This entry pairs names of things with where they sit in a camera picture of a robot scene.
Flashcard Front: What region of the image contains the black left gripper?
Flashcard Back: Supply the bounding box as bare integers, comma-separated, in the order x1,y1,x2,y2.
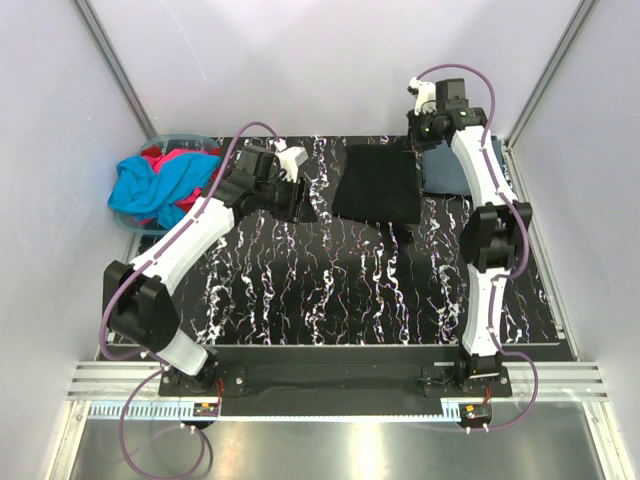
255,173,319,226

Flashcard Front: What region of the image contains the black t shirt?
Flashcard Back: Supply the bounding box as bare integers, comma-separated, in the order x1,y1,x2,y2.
331,142,421,247

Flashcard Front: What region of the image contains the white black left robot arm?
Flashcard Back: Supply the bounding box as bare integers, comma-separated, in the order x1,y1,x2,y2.
103,141,317,396

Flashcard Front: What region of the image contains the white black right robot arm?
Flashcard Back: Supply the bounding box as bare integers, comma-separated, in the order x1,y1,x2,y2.
407,77,532,397

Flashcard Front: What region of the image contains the folded grey-blue t shirt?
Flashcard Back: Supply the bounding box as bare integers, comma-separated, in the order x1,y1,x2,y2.
421,127,515,205

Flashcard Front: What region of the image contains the teal plastic laundry basket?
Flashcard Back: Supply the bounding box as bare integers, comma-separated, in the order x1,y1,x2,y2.
111,134,220,237

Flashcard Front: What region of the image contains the pink t shirt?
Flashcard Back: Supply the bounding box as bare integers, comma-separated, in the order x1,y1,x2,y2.
141,146,219,229

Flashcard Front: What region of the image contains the red t shirt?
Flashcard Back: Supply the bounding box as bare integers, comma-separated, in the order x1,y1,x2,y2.
141,146,222,212

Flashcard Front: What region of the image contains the bright blue t shirt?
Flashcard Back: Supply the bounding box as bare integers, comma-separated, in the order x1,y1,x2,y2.
107,149,222,229

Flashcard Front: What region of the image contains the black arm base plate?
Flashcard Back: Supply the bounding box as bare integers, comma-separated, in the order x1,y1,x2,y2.
159,345,512,406

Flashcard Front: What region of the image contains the aluminium frame post right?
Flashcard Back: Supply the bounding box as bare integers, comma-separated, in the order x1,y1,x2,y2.
505,0,599,148

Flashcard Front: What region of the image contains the aluminium frame post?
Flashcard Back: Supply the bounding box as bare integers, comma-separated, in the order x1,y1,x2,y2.
505,0,599,148
71,0,157,139

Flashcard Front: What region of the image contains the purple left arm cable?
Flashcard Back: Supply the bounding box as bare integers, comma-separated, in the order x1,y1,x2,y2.
98,119,284,476

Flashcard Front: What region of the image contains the aluminium front rail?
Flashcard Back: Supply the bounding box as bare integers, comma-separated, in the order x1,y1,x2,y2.
67,361,161,400

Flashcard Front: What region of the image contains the aluminium frame post left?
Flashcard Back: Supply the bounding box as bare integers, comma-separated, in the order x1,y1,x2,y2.
71,0,157,139

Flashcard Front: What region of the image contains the white slotted cable duct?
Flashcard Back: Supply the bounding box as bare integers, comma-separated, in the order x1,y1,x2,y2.
89,398,461,423

